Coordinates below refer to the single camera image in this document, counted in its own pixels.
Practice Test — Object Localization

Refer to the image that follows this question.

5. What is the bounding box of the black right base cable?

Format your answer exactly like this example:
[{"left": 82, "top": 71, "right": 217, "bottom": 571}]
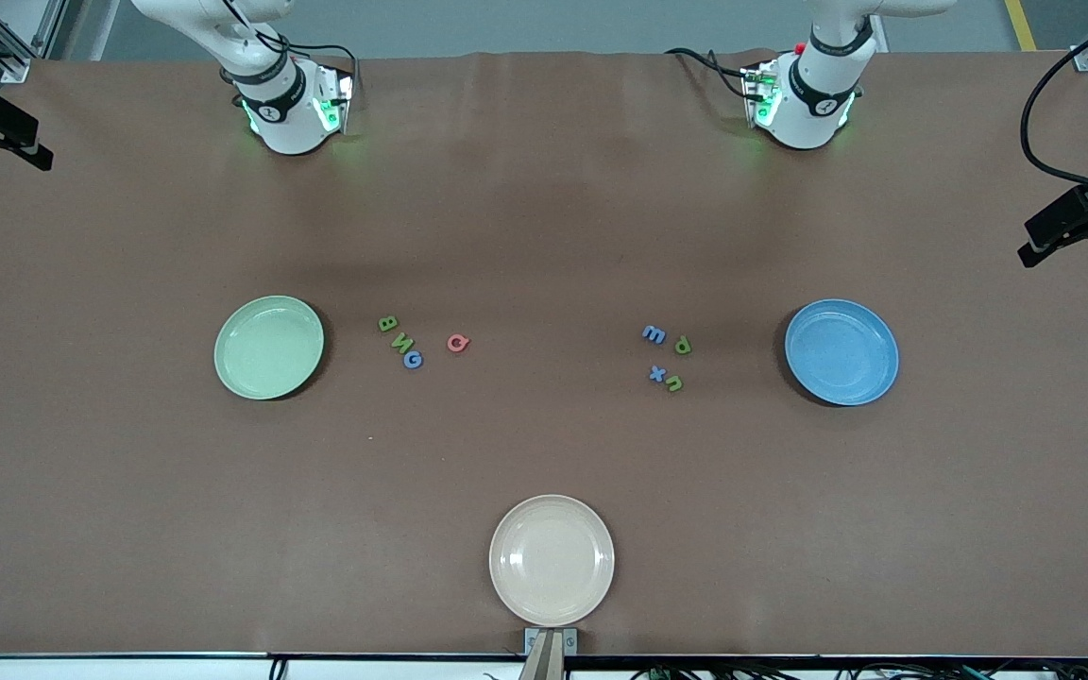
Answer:
[{"left": 256, "top": 26, "right": 362, "bottom": 91}]

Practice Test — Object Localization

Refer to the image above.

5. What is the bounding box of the brown table cover mat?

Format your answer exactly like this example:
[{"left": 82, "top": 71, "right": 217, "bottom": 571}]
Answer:
[{"left": 0, "top": 49, "right": 1088, "bottom": 659}]

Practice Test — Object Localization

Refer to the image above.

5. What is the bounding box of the light green plate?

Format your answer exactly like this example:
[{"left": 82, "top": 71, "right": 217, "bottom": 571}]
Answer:
[{"left": 213, "top": 296, "right": 326, "bottom": 400}]

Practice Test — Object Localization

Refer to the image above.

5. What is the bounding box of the aluminium camera post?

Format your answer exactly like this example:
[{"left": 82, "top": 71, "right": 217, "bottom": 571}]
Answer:
[{"left": 518, "top": 631, "right": 569, "bottom": 680}]

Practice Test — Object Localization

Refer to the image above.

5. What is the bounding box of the black base cable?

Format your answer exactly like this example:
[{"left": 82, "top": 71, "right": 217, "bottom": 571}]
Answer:
[
  {"left": 665, "top": 47, "right": 757, "bottom": 100},
  {"left": 256, "top": 26, "right": 362, "bottom": 91}
]

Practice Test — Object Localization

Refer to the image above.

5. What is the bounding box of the blue plate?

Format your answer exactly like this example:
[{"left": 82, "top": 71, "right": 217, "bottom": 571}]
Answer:
[{"left": 784, "top": 298, "right": 900, "bottom": 407}]

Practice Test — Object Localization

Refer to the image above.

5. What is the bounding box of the black left base cable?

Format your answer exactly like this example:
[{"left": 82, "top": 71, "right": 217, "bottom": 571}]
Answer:
[{"left": 665, "top": 47, "right": 757, "bottom": 100}]

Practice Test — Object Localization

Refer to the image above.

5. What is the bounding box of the beige plate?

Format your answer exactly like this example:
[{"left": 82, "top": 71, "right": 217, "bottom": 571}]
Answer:
[{"left": 489, "top": 495, "right": 616, "bottom": 627}]

